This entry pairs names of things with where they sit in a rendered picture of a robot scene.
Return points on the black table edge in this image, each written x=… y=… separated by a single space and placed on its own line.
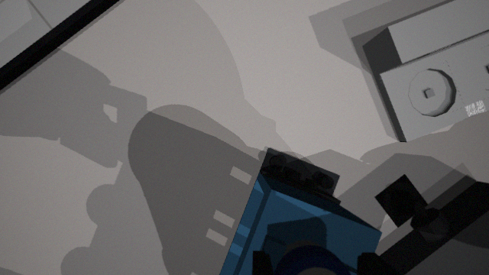
x=52 y=40

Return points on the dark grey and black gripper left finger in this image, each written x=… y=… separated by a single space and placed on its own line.
x=261 y=264

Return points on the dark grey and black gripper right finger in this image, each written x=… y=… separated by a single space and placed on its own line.
x=372 y=264

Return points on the dark grey button housing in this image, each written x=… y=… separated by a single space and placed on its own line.
x=451 y=241

